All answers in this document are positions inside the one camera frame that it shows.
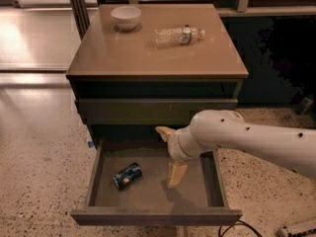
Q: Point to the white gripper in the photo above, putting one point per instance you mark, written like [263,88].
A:
[176,146]

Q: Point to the blue pepsi can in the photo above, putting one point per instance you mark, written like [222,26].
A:
[124,178]

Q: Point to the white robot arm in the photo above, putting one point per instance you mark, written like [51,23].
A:
[291,148]

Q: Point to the open grey middle drawer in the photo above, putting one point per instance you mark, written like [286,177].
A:
[198,200]

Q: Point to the brown drawer cabinet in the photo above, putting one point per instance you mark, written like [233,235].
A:
[110,64]

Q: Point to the closed grey top drawer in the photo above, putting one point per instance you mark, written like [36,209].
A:
[147,111]

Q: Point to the blue tape piece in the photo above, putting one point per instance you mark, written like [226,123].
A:
[91,144]

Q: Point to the clear plastic water bottle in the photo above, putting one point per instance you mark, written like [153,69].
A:
[182,35]

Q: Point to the white power strip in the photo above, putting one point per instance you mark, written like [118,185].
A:
[300,229]

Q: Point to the white ceramic bowl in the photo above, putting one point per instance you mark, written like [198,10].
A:
[126,18]

